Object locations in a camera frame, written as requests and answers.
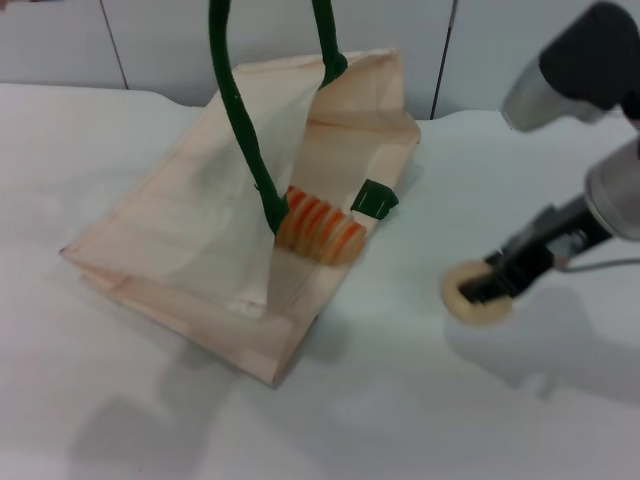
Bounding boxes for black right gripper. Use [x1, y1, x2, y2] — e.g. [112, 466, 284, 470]
[458, 195, 616, 305]

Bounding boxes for round beige egg yolk pastry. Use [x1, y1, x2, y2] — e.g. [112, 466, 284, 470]
[442, 257, 516, 332]

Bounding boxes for orange striped bread loaf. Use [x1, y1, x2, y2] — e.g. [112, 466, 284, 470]
[276, 184, 366, 265]

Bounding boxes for beige tote bag green handles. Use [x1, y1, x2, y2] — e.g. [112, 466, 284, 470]
[58, 0, 422, 391]

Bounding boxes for thin cable with silver plug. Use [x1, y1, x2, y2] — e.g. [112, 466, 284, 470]
[552, 232, 640, 275]

